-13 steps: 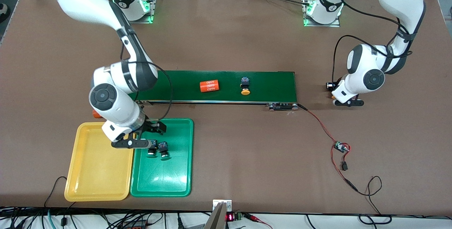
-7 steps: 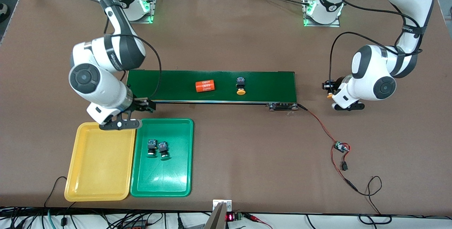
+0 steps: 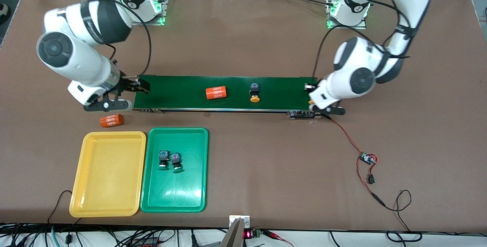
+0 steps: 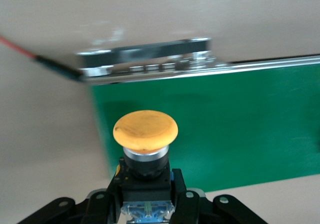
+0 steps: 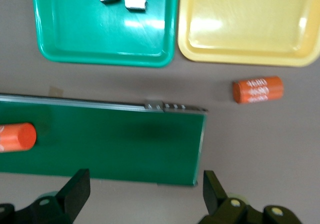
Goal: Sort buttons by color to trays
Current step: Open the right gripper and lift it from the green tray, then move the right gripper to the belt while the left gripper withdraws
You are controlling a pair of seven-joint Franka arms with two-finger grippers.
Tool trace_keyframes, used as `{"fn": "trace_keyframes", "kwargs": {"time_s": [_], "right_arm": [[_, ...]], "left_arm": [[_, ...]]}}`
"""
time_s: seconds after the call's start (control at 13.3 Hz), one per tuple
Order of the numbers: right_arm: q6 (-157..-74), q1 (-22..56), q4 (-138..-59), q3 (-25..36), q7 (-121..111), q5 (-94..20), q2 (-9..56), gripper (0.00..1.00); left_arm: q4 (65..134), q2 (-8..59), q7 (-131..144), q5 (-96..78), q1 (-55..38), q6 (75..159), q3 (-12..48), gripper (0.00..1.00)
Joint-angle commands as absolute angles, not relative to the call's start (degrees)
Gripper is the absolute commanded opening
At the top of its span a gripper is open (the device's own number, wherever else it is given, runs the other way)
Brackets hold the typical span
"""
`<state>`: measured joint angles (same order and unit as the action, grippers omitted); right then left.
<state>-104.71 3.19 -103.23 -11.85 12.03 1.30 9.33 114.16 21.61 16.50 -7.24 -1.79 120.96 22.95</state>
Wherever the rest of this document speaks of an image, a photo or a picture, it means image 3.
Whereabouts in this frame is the small circuit board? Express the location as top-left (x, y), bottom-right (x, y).
top-left (360, 152), bottom-right (378, 166)

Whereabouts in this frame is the yellow plastic tray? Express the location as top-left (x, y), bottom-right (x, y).
top-left (69, 131), bottom-right (147, 218)

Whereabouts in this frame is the green conveyor belt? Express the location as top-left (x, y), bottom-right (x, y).
top-left (132, 75), bottom-right (322, 120)

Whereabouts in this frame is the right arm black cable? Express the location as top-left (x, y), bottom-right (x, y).
top-left (82, 0), bottom-right (152, 78)

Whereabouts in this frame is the black cable loop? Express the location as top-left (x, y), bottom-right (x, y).
top-left (386, 231), bottom-right (423, 243)

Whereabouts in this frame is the thin black looped cable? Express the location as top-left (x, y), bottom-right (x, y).
top-left (382, 190), bottom-right (412, 232)

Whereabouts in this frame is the small metal bracket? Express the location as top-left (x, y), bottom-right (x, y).
top-left (229, 215), bottom-right (250, 228)

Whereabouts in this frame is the orange 4680 battery cylinder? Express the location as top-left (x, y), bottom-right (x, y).
top-left (206, 86), bottom-right (228, 100)
top-left (100, 114), bottom-right (124, 128)

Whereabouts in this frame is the red clip lead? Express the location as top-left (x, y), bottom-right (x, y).
top-left (263, 230), bottom-right (293, 247)

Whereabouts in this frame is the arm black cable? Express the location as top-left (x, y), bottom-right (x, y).
top-left (316, 0), bottom-right (411, 84)
top-left (82, 0), bottom-right (152, 78)

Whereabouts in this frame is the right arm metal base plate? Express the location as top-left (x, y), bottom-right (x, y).
top-left (126, 0), bottom-right (170, 26)

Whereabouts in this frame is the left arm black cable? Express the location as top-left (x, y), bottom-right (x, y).
top-left (316, 0), bottom-right (411, 84)

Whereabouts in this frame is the grey metal bar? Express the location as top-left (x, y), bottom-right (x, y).
top-left (220, 218), bottom-right (244, 247)

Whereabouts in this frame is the green plastic tray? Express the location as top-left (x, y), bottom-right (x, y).
top-left (140, 127), bottom-right (209, 213)

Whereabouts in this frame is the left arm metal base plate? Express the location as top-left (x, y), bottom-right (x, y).
top-left (326, 0), bottom-right (368, 30)

